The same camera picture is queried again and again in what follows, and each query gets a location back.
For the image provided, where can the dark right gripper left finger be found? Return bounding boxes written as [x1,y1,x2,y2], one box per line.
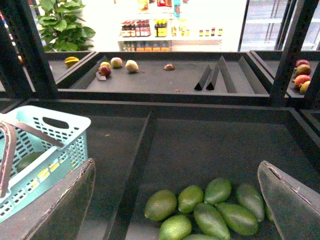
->
[0,157,97,240]

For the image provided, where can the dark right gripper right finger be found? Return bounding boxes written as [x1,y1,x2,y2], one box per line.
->
[257,161,320,240]

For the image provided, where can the yellow mango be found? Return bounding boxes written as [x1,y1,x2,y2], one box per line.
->
[30,161,60,189]

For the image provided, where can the light blue plastic basket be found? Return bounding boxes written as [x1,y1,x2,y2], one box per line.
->
[0,105,91,222]

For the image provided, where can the light green round avocado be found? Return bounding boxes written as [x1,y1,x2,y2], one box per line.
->
[264,203,274,223]

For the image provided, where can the dark green avocado upright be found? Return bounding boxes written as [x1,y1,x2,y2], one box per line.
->
[235,183,265,223]

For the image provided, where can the dark green avocado centre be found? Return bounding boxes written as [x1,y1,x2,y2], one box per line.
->
[215,202,259,236]

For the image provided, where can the dark green avocado long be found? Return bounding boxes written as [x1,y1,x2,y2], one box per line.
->
[193,203,231,240]

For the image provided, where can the light green avocado lower left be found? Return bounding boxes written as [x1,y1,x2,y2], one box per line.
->
[158,214,192,240]

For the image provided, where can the red green mango pile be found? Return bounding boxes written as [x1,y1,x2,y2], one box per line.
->
[292,59,312,90]

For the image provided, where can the dark red mango back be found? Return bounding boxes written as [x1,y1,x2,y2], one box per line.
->
[98,65,111,78]

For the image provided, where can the pink green mango back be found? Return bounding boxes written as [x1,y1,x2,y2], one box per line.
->
[110,57,123,69]

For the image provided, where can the pale green mango back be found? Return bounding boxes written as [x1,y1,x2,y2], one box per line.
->
[125,59,139,74]

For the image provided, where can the black triangular divider right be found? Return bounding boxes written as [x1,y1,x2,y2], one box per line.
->
[206,63,220,91]

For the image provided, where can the black triangular divider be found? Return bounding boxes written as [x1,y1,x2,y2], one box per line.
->
[194,65,212,91]
[206,63,220,91]

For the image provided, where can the black triangular divider left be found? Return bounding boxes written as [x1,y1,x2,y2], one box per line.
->
[194,65,212,91]

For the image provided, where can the yellow star fruit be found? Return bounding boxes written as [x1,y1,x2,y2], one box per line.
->
[64,56,80,68]

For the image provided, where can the brown fruit back tray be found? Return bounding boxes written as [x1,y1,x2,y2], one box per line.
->
[163,63,175,71]

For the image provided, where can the green potted plant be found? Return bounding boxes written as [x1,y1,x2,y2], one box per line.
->
[35,0,96,52]

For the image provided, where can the white grocery shelf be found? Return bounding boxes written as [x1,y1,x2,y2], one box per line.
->
[113,0,228,52]

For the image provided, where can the black shelf post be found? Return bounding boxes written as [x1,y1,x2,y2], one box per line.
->
[269,0,319,107]

